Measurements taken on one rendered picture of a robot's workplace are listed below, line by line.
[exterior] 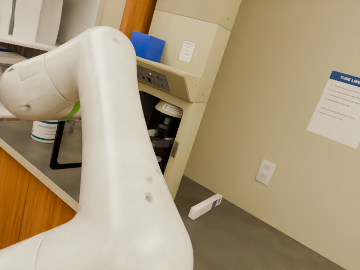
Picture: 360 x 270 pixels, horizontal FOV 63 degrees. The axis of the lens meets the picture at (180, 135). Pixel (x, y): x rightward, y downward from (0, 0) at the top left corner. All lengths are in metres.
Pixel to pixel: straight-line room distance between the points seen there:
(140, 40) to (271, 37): 0.64
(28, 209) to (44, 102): 1.00
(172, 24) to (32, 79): 0.77
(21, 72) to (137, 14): 0.80
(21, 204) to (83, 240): 1.32
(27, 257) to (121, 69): 0.31
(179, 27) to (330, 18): 0.65
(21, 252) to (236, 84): 1.34
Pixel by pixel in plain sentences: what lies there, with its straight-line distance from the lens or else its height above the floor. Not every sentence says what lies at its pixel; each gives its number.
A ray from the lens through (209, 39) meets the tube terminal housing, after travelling 1.16.
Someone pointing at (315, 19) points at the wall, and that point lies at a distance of 1.50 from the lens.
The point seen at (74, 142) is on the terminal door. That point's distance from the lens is 1.27.
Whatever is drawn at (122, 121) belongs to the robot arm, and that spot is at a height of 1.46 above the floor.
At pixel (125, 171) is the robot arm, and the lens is 0.34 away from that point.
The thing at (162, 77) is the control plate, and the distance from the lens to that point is 1.16.
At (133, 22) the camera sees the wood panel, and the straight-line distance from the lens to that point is 1.34.
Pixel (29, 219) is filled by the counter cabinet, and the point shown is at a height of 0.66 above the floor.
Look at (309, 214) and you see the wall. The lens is 1.51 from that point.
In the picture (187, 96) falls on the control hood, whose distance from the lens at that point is 1.13.
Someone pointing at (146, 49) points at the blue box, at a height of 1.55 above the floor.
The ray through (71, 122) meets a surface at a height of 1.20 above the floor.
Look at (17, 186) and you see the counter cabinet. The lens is 1.62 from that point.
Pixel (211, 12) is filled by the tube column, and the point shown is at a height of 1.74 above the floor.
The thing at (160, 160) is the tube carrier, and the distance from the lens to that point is 1.33.
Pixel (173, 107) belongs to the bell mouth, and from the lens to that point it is 1.25.
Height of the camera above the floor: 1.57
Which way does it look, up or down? 15 degrees down
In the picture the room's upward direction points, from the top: 18 degrees clockwise
